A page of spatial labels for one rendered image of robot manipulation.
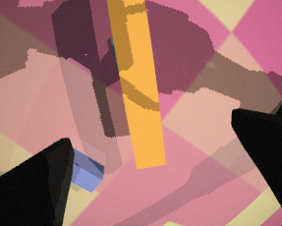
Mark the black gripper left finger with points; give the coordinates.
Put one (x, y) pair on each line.
(35, 192)

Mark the blue block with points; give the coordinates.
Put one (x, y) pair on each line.
(87, 174)

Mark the yellow bar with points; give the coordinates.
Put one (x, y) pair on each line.
(135, 64)

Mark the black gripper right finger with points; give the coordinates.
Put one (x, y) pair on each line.
(261, 135)

